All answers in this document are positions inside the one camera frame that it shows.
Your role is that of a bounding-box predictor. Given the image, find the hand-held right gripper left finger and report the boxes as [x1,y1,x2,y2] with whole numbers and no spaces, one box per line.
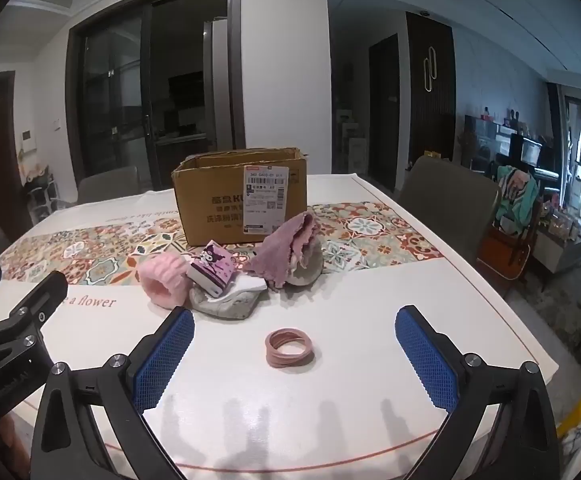
[29,307,196,480]

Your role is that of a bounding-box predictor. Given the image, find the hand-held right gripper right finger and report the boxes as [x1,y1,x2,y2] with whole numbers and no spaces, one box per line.
[394,304,562,480]

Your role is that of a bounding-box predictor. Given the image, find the pink fluffy wristband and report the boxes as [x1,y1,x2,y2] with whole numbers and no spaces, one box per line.
[137,254,192,311]

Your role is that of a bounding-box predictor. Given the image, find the white plastic ring holder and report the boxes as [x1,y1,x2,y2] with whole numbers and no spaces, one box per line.
[189,280,267,321]

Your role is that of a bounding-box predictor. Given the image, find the cartoon print tissue pack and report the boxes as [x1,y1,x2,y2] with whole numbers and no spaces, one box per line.
[186,240,236,299]

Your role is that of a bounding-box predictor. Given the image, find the white zigzag edge cloth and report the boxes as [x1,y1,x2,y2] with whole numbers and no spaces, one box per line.
[220,274,269,302]

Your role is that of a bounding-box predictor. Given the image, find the stack of pink hair ties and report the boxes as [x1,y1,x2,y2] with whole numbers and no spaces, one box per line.
[265,329,315,369]

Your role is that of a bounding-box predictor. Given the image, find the grey white sock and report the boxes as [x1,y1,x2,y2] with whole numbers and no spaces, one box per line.
[279,240,325,287]

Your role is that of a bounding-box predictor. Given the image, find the pink cloth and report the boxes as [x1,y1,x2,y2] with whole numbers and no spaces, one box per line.
[247,212,321,289]

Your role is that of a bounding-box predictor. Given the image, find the brown cardboard box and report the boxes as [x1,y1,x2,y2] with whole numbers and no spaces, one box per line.
[171,147,307,249]

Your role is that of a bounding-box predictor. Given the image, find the white patterned tablecloth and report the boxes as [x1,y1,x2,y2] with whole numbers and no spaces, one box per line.
[0,174,554,480]

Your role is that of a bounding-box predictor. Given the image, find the small shoe rack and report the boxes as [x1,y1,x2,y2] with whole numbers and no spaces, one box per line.
[22,164,62,222]

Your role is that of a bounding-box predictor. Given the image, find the orange wooden chair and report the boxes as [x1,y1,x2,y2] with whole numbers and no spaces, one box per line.
[477,220,537,282]

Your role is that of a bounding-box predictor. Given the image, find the yellow plastic object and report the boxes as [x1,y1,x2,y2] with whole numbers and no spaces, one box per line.
[555,379,581,437]

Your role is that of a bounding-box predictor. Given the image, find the green pink clothes pile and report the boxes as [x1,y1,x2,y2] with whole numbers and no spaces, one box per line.
[494,164,539,237]

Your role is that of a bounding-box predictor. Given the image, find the dark sliding glass door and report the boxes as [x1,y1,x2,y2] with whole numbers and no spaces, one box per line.
[65,0,247,192]

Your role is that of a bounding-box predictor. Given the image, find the white storage boxes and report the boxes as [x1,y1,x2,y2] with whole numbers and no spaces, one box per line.
[337,109,367,172]

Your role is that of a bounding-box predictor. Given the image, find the black piano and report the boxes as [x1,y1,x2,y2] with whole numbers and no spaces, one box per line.
[507,132,562,182]

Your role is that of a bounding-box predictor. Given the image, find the dark wooden door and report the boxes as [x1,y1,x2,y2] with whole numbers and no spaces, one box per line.
[368,33,401,194]

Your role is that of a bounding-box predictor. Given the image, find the dark slatted wall panel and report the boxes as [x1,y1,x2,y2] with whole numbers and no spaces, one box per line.
[405,11,457,172]

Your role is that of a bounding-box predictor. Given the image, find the gold wall ornament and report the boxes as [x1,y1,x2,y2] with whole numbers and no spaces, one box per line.
[422,46,437,94]

